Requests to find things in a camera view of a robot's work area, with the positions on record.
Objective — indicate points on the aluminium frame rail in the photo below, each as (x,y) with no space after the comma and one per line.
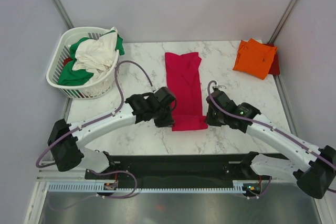
(56,176)

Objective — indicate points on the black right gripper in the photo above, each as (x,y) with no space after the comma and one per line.
(210,120)

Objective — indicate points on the right corner metal post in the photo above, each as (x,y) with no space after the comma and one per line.
(283,20)

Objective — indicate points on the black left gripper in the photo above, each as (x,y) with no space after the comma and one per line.
(167,122)

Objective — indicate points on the folded dark red t shirt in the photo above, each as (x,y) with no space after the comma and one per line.
(270,61)

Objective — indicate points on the pink t shirt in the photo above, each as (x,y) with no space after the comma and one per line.
(182,78)

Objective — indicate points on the white t shirt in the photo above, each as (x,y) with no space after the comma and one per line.
(97,56)

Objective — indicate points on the folded orange t shirt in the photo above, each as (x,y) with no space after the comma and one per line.
(248,59)

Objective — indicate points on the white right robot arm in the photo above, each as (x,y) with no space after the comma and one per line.
(308,166)

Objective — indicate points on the green t shirt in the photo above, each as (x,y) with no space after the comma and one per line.
(68,77)

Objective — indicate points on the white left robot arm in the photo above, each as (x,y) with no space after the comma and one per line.
(68,141)

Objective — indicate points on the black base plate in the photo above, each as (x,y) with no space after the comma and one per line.
(179,171)

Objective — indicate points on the white plastic laundry basket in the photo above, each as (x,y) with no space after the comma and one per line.
(87,91)

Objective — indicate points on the white slotted cable duct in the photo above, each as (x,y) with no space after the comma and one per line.
(100,187)

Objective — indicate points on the dark red t shirt in basket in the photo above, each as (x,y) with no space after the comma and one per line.
(68,63)

